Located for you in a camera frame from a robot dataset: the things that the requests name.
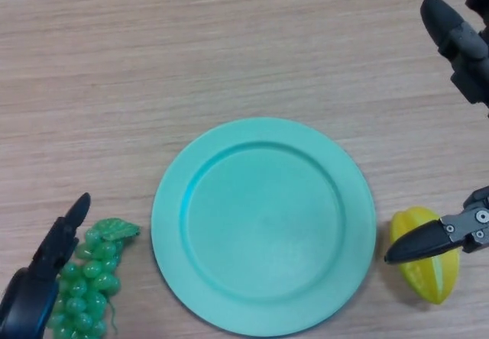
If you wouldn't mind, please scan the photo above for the green round plate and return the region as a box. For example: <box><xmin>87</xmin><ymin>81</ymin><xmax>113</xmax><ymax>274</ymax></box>
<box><xmin>151</xmin><ymin>117</ymin><xmax>377</xmax><ymax>335</ymax></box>

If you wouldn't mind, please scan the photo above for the green grape bunch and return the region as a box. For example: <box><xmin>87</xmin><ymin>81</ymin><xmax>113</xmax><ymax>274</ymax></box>
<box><xmin>47</xmin><ymin>218</ymin><xmax>141</xmax><ymax>339</ymax></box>

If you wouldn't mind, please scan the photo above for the yellow starfruit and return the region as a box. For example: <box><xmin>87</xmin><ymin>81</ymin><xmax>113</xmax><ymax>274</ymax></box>
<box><xmin>390</xmin><ymin>206</ymin><xmax>459</xmax><ymax>305</ymax></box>

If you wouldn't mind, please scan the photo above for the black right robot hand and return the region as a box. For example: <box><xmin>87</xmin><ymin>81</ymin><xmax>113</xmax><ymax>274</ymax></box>
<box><xmin>383</xmin><ymin>0</ymin><xmax>489</xmax><ymax>265</ymax></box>

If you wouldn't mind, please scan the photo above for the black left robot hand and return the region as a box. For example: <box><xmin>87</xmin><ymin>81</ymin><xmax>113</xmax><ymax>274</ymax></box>
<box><xmin>0</xmin><ymin>192</ymin><xmax>92</xmax><ymax>339</ymax></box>

